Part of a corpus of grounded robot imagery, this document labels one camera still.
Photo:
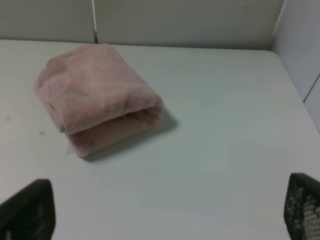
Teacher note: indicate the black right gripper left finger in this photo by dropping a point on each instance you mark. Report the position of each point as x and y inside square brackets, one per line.
[30, 213]

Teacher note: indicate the pink fluffy towel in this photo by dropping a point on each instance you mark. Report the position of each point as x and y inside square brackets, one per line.
[96, 99]

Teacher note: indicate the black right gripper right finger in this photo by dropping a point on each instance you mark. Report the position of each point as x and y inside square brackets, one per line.
[302, 207]

